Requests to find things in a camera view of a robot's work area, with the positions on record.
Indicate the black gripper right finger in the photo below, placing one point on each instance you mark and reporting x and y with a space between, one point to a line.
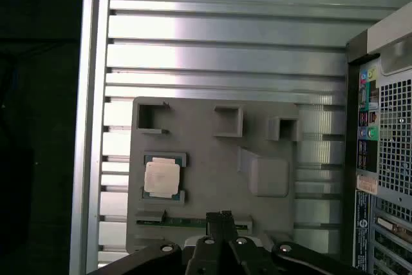
248 259

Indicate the silver square CPU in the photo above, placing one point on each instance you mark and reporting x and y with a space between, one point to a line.
161 176

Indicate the black open PC case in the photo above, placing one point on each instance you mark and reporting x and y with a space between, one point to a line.
396 127

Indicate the grey plastic parts rack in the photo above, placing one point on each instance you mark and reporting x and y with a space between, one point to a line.
209 159

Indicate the green RAM stick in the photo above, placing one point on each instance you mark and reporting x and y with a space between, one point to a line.
186 222

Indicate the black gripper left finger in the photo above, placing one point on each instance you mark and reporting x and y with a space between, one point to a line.
206 259

